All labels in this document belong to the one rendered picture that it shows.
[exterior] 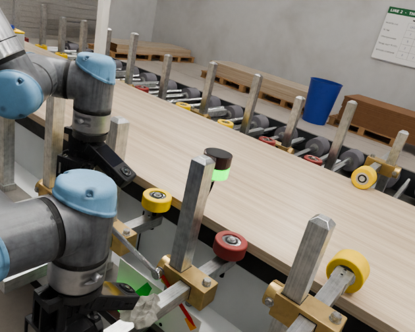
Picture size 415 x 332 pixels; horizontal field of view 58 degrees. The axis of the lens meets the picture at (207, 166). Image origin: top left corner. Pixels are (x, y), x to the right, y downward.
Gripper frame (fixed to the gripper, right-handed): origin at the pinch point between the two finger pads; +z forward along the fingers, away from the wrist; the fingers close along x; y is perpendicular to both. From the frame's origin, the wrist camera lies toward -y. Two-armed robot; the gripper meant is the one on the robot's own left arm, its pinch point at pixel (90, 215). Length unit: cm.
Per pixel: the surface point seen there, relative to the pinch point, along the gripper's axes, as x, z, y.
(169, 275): 2.0, 6.0, -21.7
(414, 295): -17, 1, -74
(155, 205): -16.1, 1.5, -9.1
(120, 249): -3.4, 9.0, -6.8
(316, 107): -574, 61, -51
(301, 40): -791, -28, 19
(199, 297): 4.9, 5.9, -29.6
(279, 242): -18.6, 1.1, -42.2
